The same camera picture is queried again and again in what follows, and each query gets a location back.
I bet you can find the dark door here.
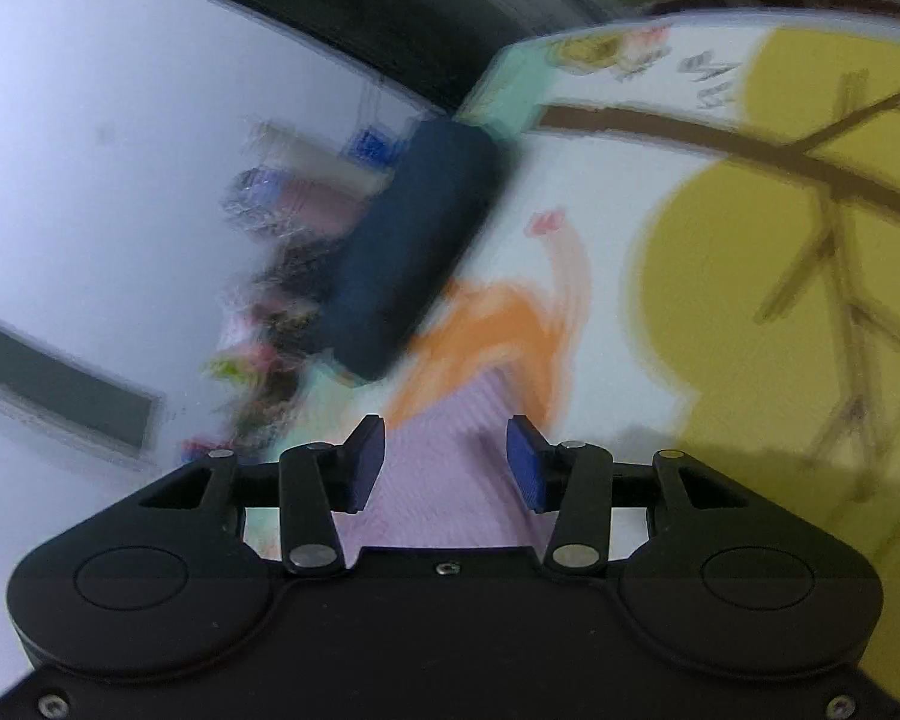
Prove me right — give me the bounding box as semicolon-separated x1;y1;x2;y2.
45;0;608;110

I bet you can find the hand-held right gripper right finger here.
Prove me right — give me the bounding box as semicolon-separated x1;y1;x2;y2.
506;415;751;577

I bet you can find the purple striped t-shirt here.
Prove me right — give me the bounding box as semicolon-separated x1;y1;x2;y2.
251;371;571;563

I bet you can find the cartoon giraffe play mat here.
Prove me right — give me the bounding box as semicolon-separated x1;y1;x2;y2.
300;11;900;698

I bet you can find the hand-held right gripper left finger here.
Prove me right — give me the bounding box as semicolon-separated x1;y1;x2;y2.
141;414;387;577

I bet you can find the folded dark navy garment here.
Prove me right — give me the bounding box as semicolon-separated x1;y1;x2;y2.
319;120;503;383

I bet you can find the pink tumbler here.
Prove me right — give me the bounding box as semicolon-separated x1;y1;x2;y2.
270;172;376;241

